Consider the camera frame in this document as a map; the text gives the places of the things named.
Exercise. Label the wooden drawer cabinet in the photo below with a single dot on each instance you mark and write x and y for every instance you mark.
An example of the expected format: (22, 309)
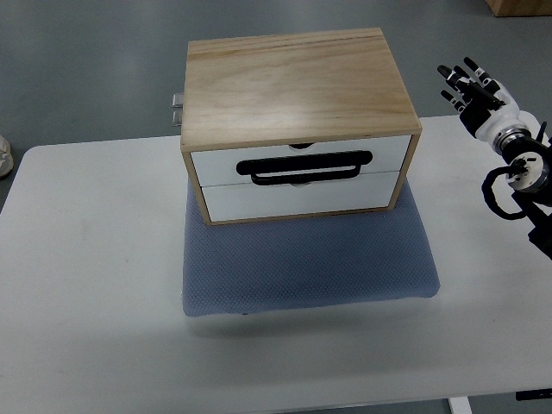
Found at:
(294, 89)

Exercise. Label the black table control panel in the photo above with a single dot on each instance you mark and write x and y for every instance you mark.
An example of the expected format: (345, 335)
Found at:
(534, 394)

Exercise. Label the metal table clamp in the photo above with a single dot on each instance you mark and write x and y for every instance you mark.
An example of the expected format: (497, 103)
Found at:
(177, 108)

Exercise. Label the white shoe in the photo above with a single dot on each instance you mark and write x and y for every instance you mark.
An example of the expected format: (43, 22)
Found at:
(7, 160)

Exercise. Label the white bottom drawer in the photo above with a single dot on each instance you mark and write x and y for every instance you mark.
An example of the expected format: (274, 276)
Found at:
(249, 201)

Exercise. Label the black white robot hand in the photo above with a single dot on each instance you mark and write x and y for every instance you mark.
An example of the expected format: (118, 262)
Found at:
(486, 108)

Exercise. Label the white table leg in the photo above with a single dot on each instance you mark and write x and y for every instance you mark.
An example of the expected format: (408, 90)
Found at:
(459, 405)

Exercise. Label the blue perforated mat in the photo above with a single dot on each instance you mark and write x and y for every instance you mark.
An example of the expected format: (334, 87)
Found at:
(249, 268)

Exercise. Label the cardboard box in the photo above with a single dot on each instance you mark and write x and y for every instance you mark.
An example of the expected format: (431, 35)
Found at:
(520, 8)

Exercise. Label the white top drawer black handle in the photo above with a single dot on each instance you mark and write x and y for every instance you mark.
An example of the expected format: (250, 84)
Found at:
(236, 166)

